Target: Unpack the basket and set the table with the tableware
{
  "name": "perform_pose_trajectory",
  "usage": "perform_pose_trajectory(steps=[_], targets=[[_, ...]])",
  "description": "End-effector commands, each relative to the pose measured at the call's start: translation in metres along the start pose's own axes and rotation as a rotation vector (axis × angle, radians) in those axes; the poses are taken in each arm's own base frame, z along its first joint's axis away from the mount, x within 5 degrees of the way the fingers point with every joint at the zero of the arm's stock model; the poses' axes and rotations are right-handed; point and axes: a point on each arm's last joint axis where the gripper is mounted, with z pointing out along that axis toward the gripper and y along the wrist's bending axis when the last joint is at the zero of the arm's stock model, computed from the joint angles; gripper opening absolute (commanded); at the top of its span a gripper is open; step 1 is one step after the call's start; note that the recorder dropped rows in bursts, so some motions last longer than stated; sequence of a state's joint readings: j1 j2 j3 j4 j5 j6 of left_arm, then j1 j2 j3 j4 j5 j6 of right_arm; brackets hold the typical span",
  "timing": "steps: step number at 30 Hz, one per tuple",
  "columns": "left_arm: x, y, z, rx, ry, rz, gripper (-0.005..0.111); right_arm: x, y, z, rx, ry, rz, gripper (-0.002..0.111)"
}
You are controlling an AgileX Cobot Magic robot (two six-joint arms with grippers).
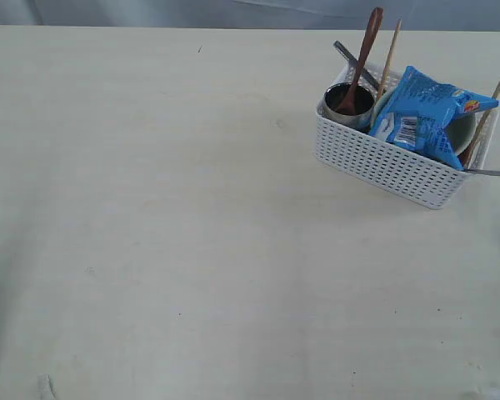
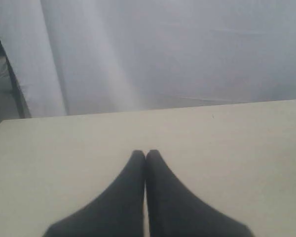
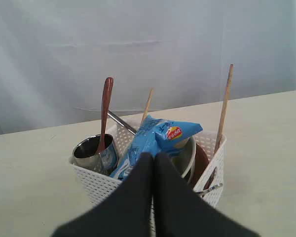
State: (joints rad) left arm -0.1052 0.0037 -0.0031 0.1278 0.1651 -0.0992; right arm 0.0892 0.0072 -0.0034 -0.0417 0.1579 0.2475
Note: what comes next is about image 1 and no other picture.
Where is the wooden chopstick left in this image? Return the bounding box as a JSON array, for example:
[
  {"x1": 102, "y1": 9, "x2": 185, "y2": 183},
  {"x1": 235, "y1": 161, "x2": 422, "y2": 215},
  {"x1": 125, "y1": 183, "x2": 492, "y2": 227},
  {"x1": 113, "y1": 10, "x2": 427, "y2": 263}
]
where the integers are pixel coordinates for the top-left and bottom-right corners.
[{"x1": 370, "y1": 18, "x2": 403, "y2": 126}]

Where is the white perforated plastic basket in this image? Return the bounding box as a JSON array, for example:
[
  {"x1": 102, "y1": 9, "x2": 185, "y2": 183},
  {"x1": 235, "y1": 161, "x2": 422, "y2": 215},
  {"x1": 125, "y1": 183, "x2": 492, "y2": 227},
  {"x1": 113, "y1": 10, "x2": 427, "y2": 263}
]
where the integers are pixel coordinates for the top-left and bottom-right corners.
[{"x1": 316, "y1": 65, "x2": 498, "y2": 209}]

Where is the wooden chopstick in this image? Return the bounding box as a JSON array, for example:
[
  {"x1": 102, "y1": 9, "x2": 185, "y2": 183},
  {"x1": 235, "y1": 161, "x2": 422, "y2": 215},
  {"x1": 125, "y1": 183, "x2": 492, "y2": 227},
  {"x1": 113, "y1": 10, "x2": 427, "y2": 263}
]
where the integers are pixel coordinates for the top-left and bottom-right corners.
[
  {"x1": 370, "y1": 18, "x2": 403, "y2": 126},
  {"x1": 469, "y1": 78, "x2": 500, "y2": 151}
]

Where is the stainless steel cup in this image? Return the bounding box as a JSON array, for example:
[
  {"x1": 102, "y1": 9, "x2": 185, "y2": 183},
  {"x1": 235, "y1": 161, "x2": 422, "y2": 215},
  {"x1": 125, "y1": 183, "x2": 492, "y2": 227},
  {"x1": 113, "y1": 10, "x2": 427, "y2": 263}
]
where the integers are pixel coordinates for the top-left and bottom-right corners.
[{"x1": 322, "y1": 82, "x2": 375, "y2": 132}]

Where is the pale green ceramic bowl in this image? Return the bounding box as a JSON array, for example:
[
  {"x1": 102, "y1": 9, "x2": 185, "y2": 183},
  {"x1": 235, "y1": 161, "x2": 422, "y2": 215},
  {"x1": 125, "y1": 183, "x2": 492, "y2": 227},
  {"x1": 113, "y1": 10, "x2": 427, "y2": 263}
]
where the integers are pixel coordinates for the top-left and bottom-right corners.
[{"x1": 370, "y1": 88, "x2": 477, "y2": 155}]

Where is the wooden chopstick right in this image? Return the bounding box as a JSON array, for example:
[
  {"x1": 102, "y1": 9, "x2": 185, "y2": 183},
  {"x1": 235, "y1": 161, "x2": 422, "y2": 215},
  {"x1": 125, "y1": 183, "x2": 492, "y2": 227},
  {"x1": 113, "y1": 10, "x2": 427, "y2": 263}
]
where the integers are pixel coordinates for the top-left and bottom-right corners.
[{"x1": 469, "y1": 78, "x2": 500, "y2": 151}]

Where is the blue snack packet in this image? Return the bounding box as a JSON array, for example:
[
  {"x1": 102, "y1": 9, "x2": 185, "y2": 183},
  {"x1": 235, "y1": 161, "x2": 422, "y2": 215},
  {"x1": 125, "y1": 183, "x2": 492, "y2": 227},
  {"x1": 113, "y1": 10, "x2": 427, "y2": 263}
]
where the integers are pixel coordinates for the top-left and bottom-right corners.
[{"x1": 369, "y1": 66, "x2": 499, "y2": 171}]

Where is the silver metal utensil handle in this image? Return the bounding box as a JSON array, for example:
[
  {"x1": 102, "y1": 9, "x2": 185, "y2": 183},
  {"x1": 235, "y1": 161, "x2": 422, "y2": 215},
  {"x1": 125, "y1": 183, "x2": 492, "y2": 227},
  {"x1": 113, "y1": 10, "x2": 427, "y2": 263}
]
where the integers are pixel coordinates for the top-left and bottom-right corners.
[{"x1": 464, "y1": 168, "x2": 500, "y2": 177}]

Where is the white backdrop curtain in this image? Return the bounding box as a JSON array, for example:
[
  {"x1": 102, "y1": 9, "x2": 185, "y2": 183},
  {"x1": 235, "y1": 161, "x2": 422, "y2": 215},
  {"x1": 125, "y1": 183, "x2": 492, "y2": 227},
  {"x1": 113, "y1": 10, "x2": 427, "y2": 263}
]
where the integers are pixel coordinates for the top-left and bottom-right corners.
[{"x1": 0, "y1": 0, "x2": 500, "y2": 32}]

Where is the brown wooden plate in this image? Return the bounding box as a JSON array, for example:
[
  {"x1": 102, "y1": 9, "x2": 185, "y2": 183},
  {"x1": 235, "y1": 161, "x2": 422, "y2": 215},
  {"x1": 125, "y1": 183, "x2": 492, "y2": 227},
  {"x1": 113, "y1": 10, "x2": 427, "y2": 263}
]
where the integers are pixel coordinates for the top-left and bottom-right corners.
[{"x1": 459, "y1": 145, "x2": 476, "y2": 169}]

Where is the brown wooden spoon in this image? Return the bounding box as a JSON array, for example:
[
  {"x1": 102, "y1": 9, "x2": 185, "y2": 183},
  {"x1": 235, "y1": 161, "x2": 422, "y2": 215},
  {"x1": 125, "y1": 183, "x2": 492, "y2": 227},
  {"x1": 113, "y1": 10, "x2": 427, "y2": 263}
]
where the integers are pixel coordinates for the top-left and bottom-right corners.
[{"x1": 337, "y1": 7, "x2": 383, "y2": 116}]

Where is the dark metal knife handle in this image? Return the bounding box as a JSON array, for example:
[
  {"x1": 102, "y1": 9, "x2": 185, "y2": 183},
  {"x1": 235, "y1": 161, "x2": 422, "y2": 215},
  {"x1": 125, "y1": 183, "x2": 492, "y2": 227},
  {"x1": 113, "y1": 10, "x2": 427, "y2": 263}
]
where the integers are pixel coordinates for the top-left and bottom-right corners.
[{"x1": 333, "y1": 41, "x2": 380, "y2": 91}]

